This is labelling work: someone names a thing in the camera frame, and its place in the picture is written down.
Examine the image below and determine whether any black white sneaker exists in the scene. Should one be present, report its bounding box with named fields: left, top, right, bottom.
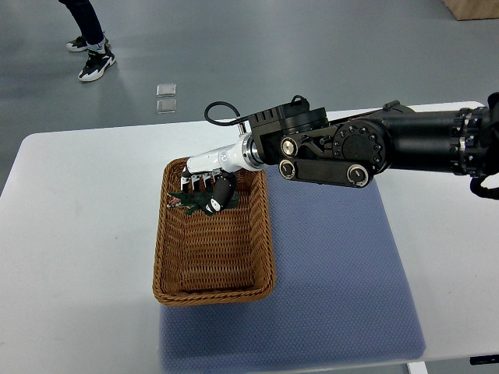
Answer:
left=65, top=36, right=110, bottom=55
left=78, top=45, right=115, bottom=83

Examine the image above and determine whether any black white left sneaker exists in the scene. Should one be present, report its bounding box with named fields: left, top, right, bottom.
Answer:
left=78, top=45, right=115, bottom=83

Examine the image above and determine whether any white table leg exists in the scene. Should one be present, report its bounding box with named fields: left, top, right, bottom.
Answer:
left=406, top=362, right=429, bottom=374

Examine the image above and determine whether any brown wicker basket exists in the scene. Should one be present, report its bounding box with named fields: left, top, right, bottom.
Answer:
left=152, top=158, right=276, bottom=306

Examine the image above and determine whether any blue textured mat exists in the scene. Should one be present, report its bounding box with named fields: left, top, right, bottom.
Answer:
left=159, top=167, right=426, bottom=373

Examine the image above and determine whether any dark green toy crocodile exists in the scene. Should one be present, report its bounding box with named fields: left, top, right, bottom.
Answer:
left=167, top=191, right=239, bottom=217

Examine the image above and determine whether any person in dark jeans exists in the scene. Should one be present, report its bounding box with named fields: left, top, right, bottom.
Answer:
left=59, top=0, right=106, bottom=45

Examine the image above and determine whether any lower metal floor plate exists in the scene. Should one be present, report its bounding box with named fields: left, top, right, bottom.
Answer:
left=156, top=98, right=177, bottom=114

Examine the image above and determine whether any wooden box corner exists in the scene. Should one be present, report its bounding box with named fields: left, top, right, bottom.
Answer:
left=443, top=0, right=498, bottom=21

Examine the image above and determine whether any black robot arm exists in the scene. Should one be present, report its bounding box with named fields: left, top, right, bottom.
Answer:
left=171, top=94, right=498, bottom=215

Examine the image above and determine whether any metal floor plate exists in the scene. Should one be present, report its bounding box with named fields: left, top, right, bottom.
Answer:
left=156, top=98, right=177, bottom=114
left=156, top=83, right=176, bottom=97

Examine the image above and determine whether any black cable loop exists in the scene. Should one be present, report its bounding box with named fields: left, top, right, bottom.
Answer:
left=203, top=101, right=250, bottom=136

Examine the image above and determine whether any upper metal floor plate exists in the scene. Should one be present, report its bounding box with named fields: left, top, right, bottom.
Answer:
left=156, top=83, right=176, bottom=97

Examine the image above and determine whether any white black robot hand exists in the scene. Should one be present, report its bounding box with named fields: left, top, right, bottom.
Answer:
left=180, top=135, right=250, bottom=213

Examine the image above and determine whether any black white right sneaker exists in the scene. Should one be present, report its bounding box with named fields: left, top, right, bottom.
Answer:
left=65, top=36, right=110, bottom=55

